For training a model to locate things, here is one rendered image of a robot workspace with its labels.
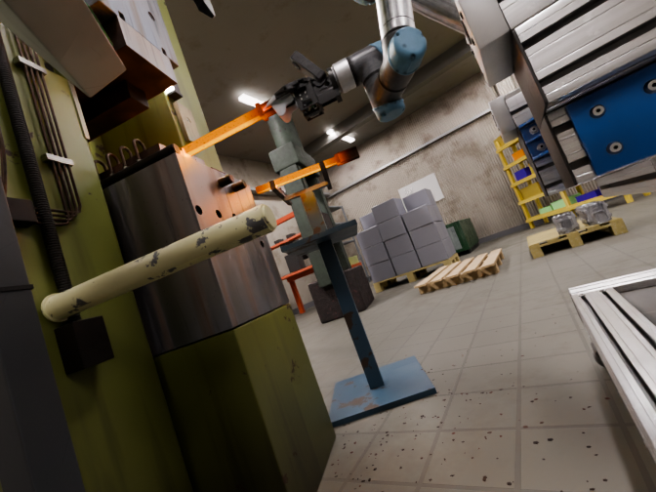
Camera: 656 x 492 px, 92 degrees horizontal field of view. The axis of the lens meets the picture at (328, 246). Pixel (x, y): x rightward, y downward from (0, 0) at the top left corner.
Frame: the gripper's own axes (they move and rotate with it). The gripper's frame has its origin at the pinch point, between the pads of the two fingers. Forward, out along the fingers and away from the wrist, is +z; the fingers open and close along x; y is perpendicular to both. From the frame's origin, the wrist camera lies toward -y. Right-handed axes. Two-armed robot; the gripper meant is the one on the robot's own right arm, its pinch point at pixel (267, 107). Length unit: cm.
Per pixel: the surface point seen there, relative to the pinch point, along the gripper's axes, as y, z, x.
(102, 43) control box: 4.9, 10.6, -43.1
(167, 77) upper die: -26.7, 27.9, 3.6
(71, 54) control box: 7.2, 13.6, -46.2
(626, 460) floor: 101, -43, -13
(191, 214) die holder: 24.7, 22.9, -16.0
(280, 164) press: -100, 76, 282
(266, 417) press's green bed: 75, 23, -15
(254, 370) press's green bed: 64, 22, -13
